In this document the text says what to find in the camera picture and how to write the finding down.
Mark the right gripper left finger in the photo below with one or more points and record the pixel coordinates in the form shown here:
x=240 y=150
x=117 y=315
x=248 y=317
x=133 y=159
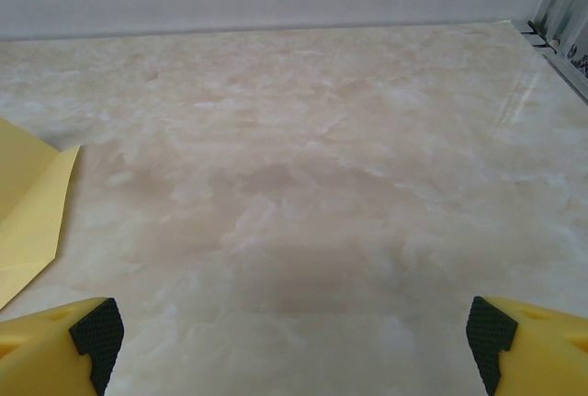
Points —
x=41 y=350

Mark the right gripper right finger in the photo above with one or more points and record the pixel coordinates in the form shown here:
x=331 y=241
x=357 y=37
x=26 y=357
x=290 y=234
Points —
x=542 y=350

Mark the yellow paper sheet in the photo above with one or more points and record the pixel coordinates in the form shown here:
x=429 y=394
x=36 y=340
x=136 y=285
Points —
x=27 y=207

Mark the aluminium table side rail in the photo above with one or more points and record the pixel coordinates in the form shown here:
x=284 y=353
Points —
x=569 y=70

